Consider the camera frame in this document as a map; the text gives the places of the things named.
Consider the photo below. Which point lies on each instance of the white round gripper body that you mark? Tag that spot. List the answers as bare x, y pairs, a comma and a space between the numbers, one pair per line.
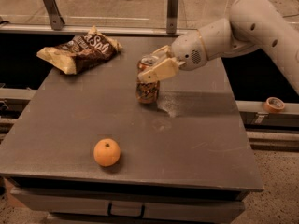
187, 51

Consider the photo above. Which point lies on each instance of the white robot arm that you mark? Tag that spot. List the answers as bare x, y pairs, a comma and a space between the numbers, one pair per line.
251, 24

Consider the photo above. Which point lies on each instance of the metal rail bracket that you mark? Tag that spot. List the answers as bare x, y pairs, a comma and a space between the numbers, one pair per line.
172, 16
56, 20

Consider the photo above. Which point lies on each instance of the orange fruit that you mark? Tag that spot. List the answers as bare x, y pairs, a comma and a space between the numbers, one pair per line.
106, 152

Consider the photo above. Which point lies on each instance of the left metal rail bracket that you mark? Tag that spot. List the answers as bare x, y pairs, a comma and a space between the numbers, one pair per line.
56, 20

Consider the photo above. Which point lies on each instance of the grey drawer with black handle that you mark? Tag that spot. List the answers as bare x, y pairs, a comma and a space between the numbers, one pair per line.
103, 206

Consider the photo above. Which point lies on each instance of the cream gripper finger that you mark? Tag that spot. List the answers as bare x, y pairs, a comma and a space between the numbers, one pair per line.
164, 51
154, 69

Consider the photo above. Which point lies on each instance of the orange soda can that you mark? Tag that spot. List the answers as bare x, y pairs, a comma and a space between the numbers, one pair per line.
146, 93

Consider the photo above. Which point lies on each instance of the brown chip bag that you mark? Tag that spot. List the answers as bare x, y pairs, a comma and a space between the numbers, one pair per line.
81, 53

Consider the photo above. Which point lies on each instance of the orange tape roll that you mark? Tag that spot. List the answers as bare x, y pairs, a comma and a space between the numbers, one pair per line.
274, 105

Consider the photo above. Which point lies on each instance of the middle metal rail bracket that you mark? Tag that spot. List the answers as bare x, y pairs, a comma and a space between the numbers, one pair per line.
172, 16

